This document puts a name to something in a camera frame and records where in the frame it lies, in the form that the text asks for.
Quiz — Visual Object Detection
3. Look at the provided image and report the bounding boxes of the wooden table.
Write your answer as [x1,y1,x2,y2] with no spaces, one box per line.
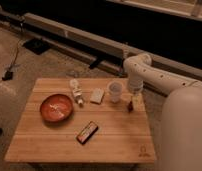
[5,78,156,164]

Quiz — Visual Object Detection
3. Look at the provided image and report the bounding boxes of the beige sponge block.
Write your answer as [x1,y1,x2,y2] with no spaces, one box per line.
[90,88,104,104]

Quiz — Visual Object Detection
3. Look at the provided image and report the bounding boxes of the dark red pepper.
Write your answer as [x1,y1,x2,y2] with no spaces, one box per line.
[127,101,134,112]

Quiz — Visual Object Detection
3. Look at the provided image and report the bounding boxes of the long beige wall rail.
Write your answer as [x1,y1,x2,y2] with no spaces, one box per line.
[0,7,202,80]

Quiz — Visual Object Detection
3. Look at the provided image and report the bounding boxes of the orange ceramic bowl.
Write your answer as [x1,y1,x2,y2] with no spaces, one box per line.
[40,94,73,122]

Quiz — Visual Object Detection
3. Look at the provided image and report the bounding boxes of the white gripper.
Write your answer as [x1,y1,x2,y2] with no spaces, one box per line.
[127,78,143,110]

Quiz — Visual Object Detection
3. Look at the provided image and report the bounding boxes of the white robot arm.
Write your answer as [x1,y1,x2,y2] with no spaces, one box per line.
[123,53,202,171]

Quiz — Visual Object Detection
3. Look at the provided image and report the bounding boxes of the black floor cable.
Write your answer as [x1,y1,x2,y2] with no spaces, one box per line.
[0,19,26,89]

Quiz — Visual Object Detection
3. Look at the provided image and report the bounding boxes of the black floor mat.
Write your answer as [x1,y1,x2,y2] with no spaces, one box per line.
[23,38,50,55]

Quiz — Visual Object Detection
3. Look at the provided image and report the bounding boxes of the white ceramic cup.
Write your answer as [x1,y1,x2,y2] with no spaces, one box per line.
[107,81,123,103]

